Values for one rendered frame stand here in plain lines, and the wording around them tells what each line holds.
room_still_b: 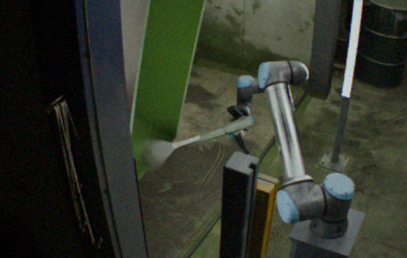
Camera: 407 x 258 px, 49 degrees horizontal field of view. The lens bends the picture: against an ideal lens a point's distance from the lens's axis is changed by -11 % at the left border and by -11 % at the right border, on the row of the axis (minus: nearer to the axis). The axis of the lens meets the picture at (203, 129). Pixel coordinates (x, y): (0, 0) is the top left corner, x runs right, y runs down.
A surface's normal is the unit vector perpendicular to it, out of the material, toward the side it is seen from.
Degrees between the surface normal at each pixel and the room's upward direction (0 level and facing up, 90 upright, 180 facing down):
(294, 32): 90
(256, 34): 90
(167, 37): 90
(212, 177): 0
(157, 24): 90
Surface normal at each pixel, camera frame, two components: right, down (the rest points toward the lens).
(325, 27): -0.48, 0.51
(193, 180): 0.00, -0.81
